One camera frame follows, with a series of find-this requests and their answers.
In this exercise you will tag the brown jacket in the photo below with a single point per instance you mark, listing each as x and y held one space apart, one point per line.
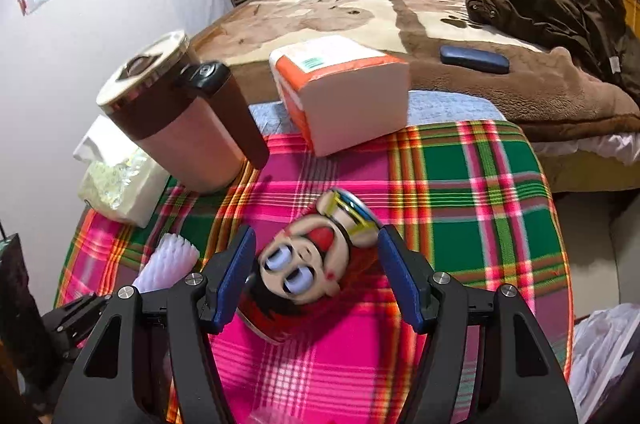
540 3

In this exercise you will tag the orange white tissue pack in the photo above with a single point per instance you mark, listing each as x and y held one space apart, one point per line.
350 103

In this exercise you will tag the white bed sheet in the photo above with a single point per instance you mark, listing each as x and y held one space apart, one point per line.
590 148

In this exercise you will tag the green patterned tissue pack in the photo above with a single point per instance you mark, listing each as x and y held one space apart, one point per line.
120 189

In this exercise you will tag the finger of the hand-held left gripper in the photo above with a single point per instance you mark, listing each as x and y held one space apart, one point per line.
70 319

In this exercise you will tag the brown insulated jug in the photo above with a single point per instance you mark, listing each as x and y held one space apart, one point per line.
185 143

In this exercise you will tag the white trash bin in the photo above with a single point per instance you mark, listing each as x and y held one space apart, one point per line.
605 344

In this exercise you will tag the plaid tablecloth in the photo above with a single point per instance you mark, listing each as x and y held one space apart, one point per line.
475 204

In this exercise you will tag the light blue quilted cloth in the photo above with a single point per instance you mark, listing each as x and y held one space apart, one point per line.
450 108

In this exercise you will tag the brown beige bed blanket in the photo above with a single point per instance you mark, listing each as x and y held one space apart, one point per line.
325 8

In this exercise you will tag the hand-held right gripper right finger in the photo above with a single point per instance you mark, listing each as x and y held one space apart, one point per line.
400 279

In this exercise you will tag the white foam fruit net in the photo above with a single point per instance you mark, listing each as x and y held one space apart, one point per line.
165 259

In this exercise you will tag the blue glasses case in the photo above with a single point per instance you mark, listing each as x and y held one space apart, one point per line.
475 59

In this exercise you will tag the red cartoon drink can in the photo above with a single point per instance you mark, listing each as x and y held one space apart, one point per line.
310 264

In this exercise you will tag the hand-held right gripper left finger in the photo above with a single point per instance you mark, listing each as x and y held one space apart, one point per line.
235 274

